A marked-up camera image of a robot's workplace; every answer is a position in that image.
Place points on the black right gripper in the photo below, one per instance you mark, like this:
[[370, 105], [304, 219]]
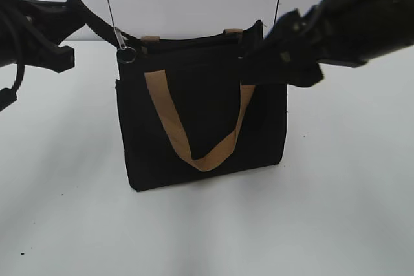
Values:
[[285, 57]]

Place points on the black fabric tote bag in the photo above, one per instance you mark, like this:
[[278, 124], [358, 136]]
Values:
[[184, 115]]

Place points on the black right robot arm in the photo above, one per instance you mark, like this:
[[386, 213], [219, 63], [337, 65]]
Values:
[[346, 33]]

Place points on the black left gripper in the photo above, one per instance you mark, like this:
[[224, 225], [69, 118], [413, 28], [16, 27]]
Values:
[[39, 27]]

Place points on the silver zipper pull with ring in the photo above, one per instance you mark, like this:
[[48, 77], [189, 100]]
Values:
[[125, 54]]

